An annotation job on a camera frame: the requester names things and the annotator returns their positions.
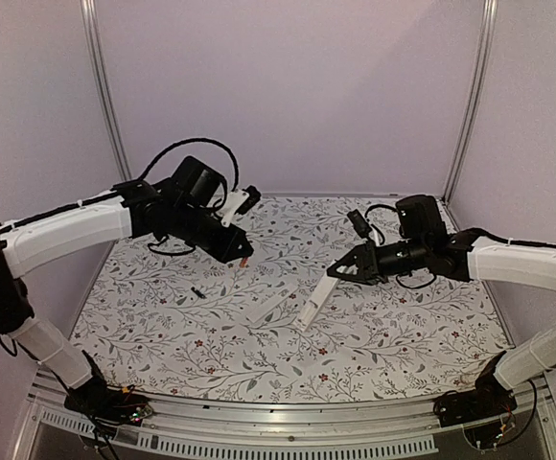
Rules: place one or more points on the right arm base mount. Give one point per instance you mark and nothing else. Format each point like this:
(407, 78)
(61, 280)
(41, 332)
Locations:
(487, 399)

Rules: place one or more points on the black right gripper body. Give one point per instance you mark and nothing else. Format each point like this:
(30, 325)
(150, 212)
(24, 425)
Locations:
(370, 262)

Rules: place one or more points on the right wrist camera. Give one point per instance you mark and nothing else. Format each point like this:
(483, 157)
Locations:
(365, 229)

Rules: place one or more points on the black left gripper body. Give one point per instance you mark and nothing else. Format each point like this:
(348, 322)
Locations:
(220, 250)

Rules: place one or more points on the left aluminium frame post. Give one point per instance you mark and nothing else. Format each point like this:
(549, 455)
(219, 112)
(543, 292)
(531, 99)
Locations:
(91, 27)

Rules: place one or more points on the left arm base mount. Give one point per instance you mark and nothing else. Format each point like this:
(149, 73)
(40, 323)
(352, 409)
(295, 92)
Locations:
(115, 406)

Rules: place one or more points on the floral patterned table mat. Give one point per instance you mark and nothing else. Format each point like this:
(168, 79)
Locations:
(409, 337)

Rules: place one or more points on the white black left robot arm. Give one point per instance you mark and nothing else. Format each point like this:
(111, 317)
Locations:
(179, 207)

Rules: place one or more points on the front aluminium rail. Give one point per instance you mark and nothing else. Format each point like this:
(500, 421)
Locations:
(185, 428)

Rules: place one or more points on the right aluminium frame post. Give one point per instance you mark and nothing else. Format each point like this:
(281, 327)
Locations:
(482, 58)

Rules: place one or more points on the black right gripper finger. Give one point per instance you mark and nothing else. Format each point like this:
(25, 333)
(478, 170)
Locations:
(356, 278)
(346, 265)

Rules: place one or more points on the aluminium frame post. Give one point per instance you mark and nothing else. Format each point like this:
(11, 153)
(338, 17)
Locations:
(482, 58)
(91, 27)

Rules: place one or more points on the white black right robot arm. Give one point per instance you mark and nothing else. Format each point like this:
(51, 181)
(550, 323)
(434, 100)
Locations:
(470, 255)

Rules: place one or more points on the white remote control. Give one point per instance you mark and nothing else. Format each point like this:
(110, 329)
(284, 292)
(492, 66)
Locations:
(312, 307)

